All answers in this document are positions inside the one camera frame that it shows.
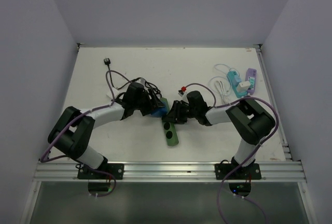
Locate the teal power strip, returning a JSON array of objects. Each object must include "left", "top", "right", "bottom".
[{"left": 227, "top": 71, "right": 247, "bottom": 98}]

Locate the white coiled cord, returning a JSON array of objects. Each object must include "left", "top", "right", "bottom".
[{"left": 207, "top": 63, "right": 242, "bottom": 105}]

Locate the blue cube adapter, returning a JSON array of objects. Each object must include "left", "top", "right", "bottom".
[{"left": 150, "top": 106, "right": 169, "bottom": 118}]

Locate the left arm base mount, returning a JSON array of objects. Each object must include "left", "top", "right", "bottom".
[{"left": 75, "top": 163, "right": 125, "bottom": 180}]

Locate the white charger plug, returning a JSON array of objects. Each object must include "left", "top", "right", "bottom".
[{"left": 106, "top": 90, "right": 120, "bottom": 100}]

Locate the white charger on teal strip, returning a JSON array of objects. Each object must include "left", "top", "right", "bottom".
[{"left": 236, "top": 81, "right": 251, "bottom": 93}]

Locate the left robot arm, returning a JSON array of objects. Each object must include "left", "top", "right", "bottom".
[{"left": 40, "top": 82, "right": 165, "bottom": 179}]

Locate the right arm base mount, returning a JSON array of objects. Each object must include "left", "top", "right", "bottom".
[{"left": 214, "top": 158, "right": 262, "bottom": 180}]

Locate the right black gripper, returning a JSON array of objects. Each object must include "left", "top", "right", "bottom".
[{"left": 165, "top": 101, "right": 198, "bottom": 124}]

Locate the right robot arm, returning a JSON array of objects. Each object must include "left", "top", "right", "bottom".
[{"left": 162, "top": 91, "right": 279, "bottom": 179}]

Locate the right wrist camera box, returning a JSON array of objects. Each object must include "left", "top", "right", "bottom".
[{"left": 178, "top": 86, "right": 187, "bottom": 98}]

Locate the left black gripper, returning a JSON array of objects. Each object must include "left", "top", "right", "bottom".
[{"left": 133, "top": 87, "right": 163, "bottom": 115}]

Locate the aluminium front rail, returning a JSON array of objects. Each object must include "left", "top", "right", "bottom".
[{"left": 33, "top": 161, "right": 306, "bottom": 183}]

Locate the black power cord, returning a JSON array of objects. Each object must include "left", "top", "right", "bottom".
[{"left": 103, "top": 57, "right": 163, "bottom": 97}]

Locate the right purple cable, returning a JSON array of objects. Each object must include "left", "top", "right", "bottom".
[{"left": 185, "top": 83, "right": 280, "bottom": 224}]

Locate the green power strip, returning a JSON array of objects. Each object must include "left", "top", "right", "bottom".
[{"left": 160, "top": 97, "right": 179, "bottom": 147}]

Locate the purple power strip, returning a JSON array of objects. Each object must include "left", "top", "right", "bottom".
[{"left": 245, "top": 68, "right": 257, "bottom": 95}]

